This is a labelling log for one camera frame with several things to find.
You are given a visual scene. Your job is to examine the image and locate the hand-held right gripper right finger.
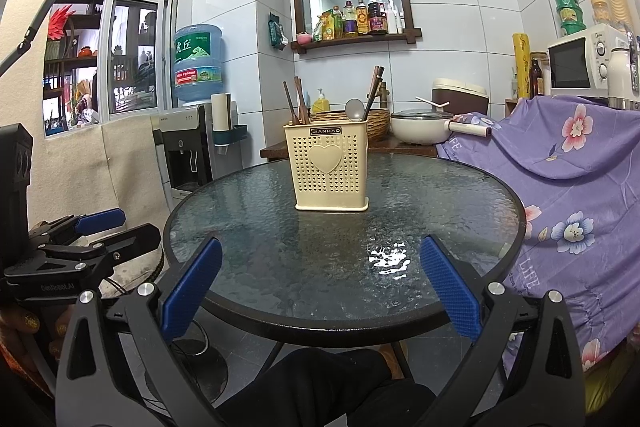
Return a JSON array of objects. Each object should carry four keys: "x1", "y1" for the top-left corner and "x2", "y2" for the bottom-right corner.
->
[{"x1": 419, "y1": 234, "x2": 586, "y2": 427}]

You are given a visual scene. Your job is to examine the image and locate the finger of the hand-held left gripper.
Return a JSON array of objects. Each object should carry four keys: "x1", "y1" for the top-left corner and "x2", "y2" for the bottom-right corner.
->
[
  {"x1": 27, "y1": 208, "x2": 127, "y2": 250},
  {"x1": 5, "y1": 223, "x2": 163, "y2": 282}
]

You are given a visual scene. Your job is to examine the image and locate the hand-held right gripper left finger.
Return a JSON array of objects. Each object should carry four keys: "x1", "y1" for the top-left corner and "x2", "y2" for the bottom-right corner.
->
[{"x1": 55, "y1": 237, "x2": 224, "y2": 427}]

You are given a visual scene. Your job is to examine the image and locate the beige perforated utensil holder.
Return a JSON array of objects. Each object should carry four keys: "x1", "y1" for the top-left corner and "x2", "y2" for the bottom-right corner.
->
[{"x1": 283, "y1": 119, "x2": 370, "y2": 212}]

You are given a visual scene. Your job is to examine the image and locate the person's left hand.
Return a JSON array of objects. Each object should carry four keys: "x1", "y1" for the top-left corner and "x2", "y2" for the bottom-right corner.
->
[{"x1": 0, "y1": 302, "x2": 76, "y2": 388}]

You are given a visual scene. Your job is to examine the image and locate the round chair base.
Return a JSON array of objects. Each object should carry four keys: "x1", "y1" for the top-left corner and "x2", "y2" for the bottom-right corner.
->
[{"x1": 145, "y1": 322, "x2": 228, "y2": 403}]

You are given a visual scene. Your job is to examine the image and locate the round glass table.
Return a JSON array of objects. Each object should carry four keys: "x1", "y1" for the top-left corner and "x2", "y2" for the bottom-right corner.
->
[{"x1": 162, "y1": 152, "x2": 526, "y2": 403}]

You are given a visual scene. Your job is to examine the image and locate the grey water dispenser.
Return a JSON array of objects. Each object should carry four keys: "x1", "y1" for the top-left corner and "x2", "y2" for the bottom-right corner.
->
[{"x1": 152, "y1": 102, "x2": 241, "y2": 208}]

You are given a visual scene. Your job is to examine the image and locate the teal cup holder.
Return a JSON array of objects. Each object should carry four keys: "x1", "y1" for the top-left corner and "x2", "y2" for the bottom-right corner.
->
[{"x1": 212, "y1": 124, "x2": 248, "y2": 146}]

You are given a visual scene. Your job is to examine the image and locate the white paper cup tube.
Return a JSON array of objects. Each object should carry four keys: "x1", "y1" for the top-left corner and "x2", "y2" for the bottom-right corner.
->
[{"x1": 211, "y1": 93, "x2": 232, "y2": 130}]

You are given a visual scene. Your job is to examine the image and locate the person's leg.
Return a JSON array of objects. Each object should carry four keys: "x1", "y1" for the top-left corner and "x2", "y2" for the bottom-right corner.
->
[{"x1": 215, "y1": 347, "x2": 436, "y2": 427}]

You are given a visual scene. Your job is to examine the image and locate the white pot with lid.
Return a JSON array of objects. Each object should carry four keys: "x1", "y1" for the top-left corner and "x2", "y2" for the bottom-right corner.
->
[{"x1": 390, "y1": 108, "x2": 493, "y2": 146}]

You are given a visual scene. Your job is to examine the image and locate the sliding glass window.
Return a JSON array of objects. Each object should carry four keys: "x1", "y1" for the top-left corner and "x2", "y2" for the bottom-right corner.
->
[{"x1": 42, "y1": 0, "x2": 177, "y2": 138}]

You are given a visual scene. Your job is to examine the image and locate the red paper flower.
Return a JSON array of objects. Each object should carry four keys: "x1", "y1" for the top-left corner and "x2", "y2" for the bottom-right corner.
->
[{"x1": 47, "y1": 4, "x2": 74, "y2": 41}]

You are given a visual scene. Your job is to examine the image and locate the purple floral cloth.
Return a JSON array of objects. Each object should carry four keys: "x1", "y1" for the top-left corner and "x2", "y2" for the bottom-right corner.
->
[{"x1": 435, "y1": 94, "x2": 640, "y2": 383}]

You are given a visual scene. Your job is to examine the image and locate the woven pattern basin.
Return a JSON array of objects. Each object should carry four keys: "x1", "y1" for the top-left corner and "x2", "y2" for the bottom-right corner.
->
[{"x1": 310, "y1": 108, "x2": 391, "y2": 141}]

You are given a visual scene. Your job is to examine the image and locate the blue water jug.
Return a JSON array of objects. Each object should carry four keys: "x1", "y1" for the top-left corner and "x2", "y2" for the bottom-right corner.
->
[{"x1": 172, "y1": 24, "x2": 223, "y2": 104}]

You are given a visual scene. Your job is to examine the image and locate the brown and white rice cooker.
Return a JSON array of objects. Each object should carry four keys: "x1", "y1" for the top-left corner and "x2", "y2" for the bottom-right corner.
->
[{"x1": 431, "y1": 78, "x2": 488, "y2": 118}]

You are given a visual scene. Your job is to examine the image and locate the yellow bag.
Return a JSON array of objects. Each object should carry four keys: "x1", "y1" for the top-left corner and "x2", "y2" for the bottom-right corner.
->
[{"x1": 585, "y1": 357, "x2": 638, "y2": 413}]

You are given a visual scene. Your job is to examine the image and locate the brown glass bottle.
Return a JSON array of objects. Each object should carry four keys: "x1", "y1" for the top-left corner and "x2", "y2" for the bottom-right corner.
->
[{"x1": 529, "y1": 57, "x2": 545, "y2": 98}]

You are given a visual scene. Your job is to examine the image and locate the yellow roll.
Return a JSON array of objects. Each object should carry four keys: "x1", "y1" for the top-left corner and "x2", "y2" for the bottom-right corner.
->
[{"x1": 512, "y1": 33, "x2": 531, "y2": 100}]

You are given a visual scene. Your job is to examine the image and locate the green hanging packet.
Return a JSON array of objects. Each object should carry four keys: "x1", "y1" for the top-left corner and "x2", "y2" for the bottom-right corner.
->
[{"x1": 268, "y1": 13, "x2": 289, "y2": 50}]

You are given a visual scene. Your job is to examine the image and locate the white microwave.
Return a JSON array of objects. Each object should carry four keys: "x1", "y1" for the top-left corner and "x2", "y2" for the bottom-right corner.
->
[{"x1": 547, "y1": 24, "x2": 631, "y2": 94}]

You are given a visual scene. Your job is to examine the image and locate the white kettle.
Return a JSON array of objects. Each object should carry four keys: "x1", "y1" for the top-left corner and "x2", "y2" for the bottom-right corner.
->
[{"x1": 600, "y1": 32, "x2": 640, "y2": 110}]

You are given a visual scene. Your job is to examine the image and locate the row of condiment bottles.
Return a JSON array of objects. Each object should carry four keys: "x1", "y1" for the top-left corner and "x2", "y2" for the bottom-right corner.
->
[{"x1": 332, "y1": 0, "x2": 406, "y2": 38}]

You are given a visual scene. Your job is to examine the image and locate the yellow seasoning packets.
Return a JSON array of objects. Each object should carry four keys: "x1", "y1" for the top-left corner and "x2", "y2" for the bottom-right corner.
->
[{"x1": 314, "y1": 9, "x2": 337, "y2": 42}]

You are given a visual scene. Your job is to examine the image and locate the stack of green noodle cups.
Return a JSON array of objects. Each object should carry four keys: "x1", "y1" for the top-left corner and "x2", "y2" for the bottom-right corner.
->
[{"x1": 552, "y1": 0, "x2": 586, "y2": 36}]

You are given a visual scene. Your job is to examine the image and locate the short pack of paper cups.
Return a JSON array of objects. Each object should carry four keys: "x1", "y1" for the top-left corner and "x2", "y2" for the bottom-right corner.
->
[{"x1": 591, "y1": 0, "x2": 612, "y2": 28}]

